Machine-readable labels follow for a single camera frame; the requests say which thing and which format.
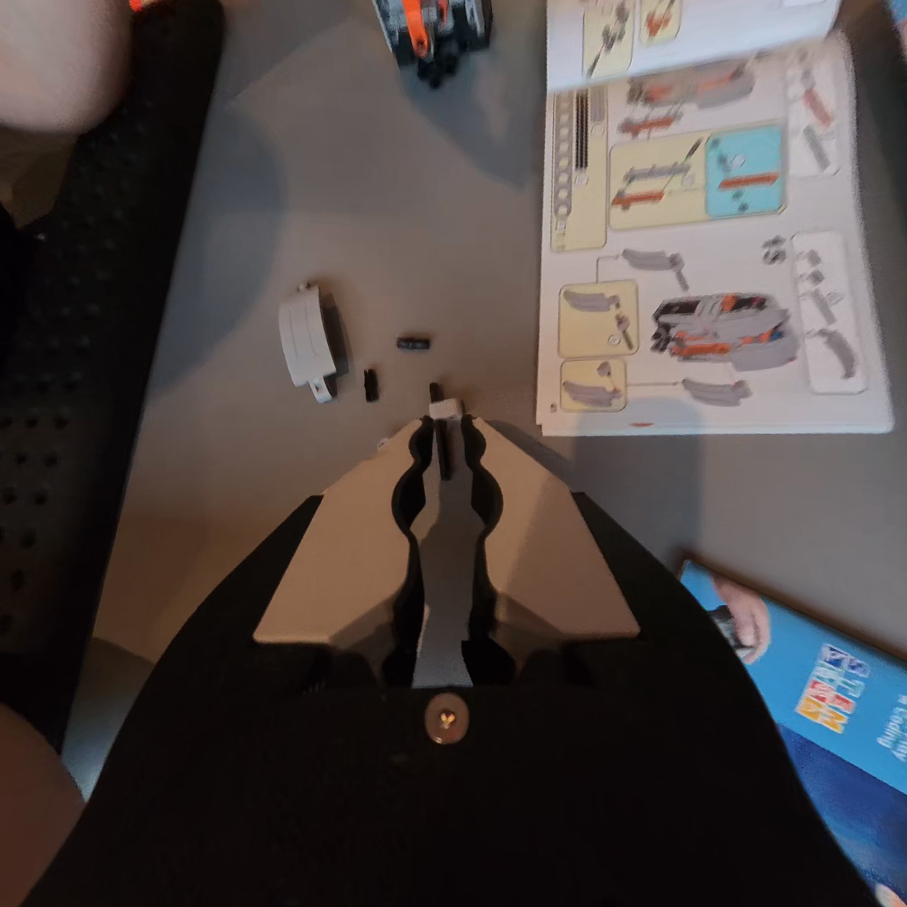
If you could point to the black perforated pad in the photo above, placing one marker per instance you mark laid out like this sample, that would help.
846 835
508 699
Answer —
106 283

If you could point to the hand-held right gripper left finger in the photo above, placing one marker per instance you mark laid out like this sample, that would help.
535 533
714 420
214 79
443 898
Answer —
333 567

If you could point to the grey desk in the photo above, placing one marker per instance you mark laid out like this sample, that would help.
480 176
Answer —
354 177

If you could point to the grey curved panel piece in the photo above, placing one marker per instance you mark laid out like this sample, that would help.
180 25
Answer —
301 333

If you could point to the open instruction booklet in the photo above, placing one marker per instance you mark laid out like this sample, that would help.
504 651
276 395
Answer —
708 248

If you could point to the person's left forearm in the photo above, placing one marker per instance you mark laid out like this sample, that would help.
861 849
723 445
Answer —
49 64

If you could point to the grey orange brick assembly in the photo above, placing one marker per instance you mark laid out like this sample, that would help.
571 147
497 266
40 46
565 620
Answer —
425 28

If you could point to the grey connector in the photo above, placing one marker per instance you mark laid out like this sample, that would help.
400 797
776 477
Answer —
445 409

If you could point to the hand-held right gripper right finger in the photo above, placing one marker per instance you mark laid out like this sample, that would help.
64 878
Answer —
560 567

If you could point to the black connector pin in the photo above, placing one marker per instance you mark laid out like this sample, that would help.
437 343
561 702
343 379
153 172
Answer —
371 385
414 344

